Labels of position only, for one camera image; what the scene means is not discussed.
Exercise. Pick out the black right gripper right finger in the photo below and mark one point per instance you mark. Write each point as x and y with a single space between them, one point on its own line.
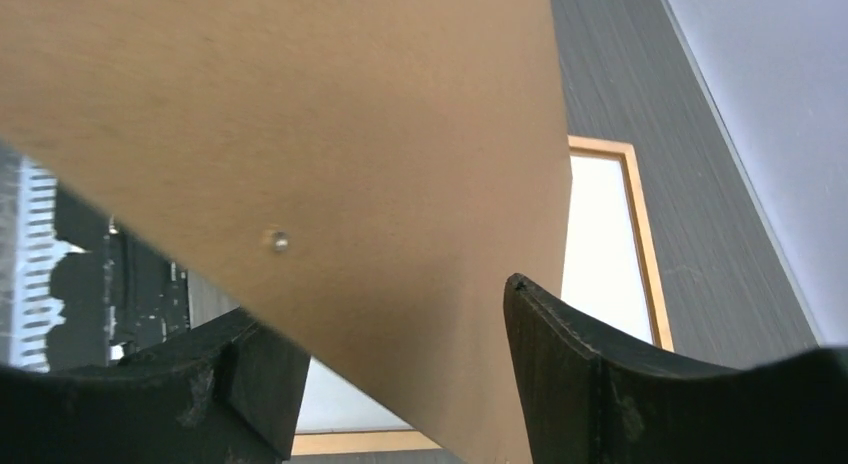
593 394

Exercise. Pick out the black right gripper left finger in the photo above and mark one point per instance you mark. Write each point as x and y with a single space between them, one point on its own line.
228 391

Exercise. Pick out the orange wooden picture frame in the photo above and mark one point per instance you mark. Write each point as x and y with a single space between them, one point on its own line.
310 444

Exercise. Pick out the brown backing board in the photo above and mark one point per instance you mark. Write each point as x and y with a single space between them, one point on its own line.
363 175

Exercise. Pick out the plant photo print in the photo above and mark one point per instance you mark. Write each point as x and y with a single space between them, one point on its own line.
602 278

